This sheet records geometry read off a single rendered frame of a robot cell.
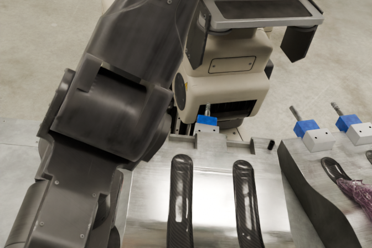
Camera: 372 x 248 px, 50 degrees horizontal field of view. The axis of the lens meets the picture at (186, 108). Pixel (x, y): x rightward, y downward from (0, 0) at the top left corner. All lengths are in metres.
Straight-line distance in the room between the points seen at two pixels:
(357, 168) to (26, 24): 2.26
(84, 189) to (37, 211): 0.04
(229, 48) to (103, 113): 0.74
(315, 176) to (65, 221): 0.59
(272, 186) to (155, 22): 0.49
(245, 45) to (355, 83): 1.75
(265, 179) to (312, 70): 1.98
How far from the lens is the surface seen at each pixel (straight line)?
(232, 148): 0.78
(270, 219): 0.68
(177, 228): 0.64
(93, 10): 2.86
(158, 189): 0.66
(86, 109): 0.28
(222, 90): 1.01
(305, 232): 0.79
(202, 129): 0.81
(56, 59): 2.40
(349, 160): 0.87
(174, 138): 0.76
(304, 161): 0.82
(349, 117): 0.94
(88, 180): 0.30
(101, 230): 0.42
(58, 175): 0.30
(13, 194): 0.78
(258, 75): 1.07
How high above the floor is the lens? 1.43
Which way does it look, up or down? 43 degrees down
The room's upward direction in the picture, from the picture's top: 10 degrees clockwise
